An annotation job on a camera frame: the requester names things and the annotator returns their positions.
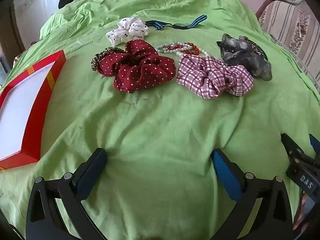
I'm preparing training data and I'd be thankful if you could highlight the rhinestone hair clip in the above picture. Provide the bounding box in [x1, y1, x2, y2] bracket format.
[238, 35, 269, 61]

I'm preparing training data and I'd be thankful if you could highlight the striped floral sofa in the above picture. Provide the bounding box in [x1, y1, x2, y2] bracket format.
[246, 0, 320, 80]

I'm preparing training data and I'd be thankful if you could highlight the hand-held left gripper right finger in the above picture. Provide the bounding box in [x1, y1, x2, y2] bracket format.
[210, 148, 294, 240]

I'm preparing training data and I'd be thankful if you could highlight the pink plaid scrunchie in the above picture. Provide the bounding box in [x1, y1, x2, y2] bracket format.
[176, 54, 255, 98]

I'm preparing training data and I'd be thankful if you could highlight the white dotted scrunchie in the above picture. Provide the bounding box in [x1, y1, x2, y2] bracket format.
[105, 17, 150, 47]

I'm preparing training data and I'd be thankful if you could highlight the grey sheer scrunchie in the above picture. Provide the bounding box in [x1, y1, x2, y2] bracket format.
[216, 33, 273, 82]

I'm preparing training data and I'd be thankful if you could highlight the grey bead bracelet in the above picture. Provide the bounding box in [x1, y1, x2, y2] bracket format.
[155, 42, 191, 54]

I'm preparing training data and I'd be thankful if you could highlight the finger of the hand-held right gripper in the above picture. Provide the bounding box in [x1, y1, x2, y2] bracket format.
[309, 134, 320, 157]
[280, 133, 305, 161]

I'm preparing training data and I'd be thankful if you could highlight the dark red dotted scrunchie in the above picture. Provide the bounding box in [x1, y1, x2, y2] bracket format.
[97, 39, 176, 93]

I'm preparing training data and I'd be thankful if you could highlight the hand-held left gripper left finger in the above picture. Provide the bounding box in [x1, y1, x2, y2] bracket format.
[26, 148, 108, 240]

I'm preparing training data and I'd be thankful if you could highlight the blue striped strap watch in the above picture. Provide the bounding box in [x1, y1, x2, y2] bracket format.
[144, 14, 208, 31]

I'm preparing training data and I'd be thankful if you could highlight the green bedsheet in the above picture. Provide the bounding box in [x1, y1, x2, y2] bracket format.
[0, 0, 320, 240]

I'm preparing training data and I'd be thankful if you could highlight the red cardboard box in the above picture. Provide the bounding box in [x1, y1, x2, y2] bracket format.
[0, 50, 67, 171]

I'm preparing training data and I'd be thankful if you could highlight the white pearl bracelet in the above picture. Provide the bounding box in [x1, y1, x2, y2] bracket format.
[175, 47, 209, 58]

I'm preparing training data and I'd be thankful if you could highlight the red bead bracelet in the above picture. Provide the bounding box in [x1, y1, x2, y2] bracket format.
[165, 42, 201, 55]

